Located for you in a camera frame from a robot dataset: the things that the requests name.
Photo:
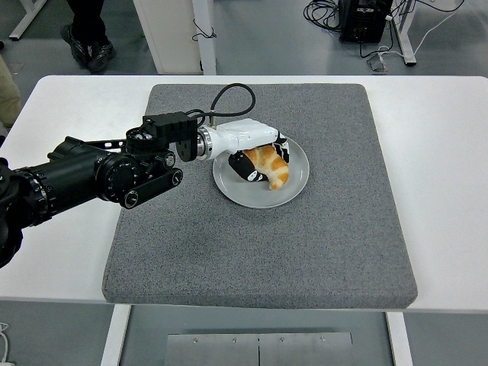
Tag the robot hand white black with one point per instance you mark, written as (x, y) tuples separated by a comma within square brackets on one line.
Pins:
[(248, 133)]

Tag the golden croissant bread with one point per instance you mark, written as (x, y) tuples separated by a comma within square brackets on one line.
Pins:
[(276, 171)]

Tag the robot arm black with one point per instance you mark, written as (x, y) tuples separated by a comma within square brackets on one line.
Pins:
[(76, 179)]

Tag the light grey round plate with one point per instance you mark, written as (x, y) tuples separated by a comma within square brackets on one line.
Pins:
[(267, 198)]

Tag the grey metal plate with screws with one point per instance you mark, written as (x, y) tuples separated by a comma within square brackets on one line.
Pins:
[(259, 348)]

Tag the grey speckled mat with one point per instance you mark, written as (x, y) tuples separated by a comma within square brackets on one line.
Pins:
[(248, 248)]

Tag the white cabinet panel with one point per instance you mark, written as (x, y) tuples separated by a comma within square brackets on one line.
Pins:
[(171, 34)]

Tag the grey floor socket box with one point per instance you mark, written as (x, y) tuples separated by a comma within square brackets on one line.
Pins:
[(377, 63)]

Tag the black computer case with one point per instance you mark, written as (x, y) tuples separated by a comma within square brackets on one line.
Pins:
[(362, 23)]

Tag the white desk leg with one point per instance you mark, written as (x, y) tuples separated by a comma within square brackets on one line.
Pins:
[(406, 34), (26, 19)]

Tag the person's legs and feet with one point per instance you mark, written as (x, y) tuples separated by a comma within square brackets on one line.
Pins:
[(87, 23)]

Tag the white table leg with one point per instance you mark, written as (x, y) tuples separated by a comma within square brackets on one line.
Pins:
[(400, 339), (114, 335)]

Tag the person's leg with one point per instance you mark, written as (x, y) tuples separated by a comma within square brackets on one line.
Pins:
[(7, 95)]

